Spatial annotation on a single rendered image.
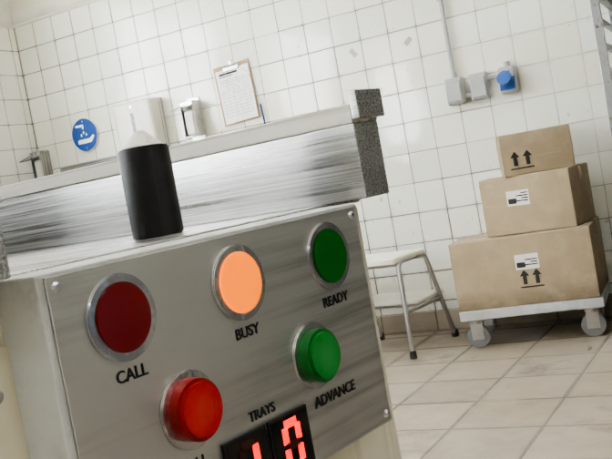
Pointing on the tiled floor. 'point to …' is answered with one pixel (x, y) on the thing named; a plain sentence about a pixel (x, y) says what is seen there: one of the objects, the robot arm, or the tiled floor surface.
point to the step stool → (407, 291)
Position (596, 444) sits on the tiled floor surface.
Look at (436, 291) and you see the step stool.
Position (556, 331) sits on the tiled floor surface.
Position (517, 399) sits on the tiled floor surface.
